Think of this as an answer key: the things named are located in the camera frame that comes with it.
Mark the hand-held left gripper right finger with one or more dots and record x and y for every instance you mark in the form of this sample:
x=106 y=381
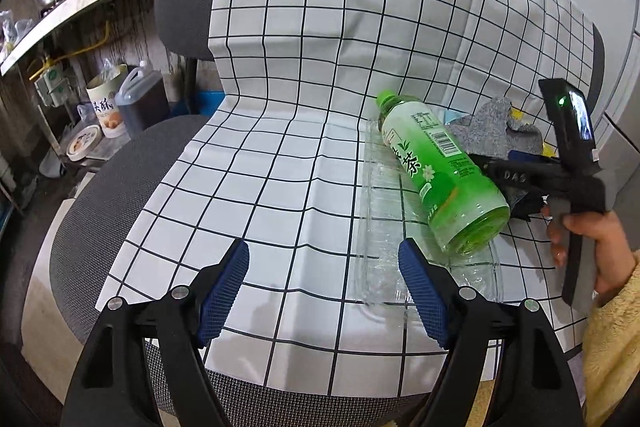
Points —
x=425 y=297

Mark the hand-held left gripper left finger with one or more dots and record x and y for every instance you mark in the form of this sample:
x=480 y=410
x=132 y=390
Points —
x=222 y=292

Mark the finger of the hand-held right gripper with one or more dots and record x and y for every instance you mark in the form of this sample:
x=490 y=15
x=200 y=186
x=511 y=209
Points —
x=530 y=206
x=525 y=172

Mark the yellow plastic wrapper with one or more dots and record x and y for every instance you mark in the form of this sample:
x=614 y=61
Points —
x=550 y=151

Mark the grey cloth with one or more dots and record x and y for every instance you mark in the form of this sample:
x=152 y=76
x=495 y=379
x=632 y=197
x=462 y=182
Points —
x=492 y=122

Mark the green tea plastic bottle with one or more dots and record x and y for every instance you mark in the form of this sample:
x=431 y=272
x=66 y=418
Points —
x=440 y=167

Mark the clear plastic tray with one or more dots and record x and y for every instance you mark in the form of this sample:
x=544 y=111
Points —
x=385 y=217

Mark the person's right forearm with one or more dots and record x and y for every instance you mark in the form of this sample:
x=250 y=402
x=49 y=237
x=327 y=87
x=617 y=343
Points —
x=615 y=357

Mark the person's right hand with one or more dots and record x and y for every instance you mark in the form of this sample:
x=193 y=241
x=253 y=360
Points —
x=612 y=257

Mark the white refrigerator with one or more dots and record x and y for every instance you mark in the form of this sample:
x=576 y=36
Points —
x=625 y=132

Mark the dark liquid plastic jug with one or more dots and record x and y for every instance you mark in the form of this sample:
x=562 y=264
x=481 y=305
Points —
x=142 y=104

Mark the white printed bowl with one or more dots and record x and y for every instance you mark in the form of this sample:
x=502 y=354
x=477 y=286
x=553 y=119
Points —
x=84 y=142

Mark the cream printed canister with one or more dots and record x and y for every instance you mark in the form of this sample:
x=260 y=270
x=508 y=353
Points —
x=107 y=107

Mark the white black-checked cloth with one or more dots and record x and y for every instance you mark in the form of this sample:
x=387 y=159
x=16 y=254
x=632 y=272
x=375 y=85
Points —
x=300 y=57

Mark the white gas meter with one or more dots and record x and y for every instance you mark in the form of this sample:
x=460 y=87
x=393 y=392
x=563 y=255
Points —
x=52 y=87

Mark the yellow gas pipe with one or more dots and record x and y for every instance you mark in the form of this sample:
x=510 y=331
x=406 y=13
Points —
x=75 y=53

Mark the white kitchen counter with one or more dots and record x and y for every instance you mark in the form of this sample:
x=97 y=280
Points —
x=75 y=12

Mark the clear plastic bag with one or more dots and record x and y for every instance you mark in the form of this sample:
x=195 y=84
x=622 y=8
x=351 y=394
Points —
x=15 y=34

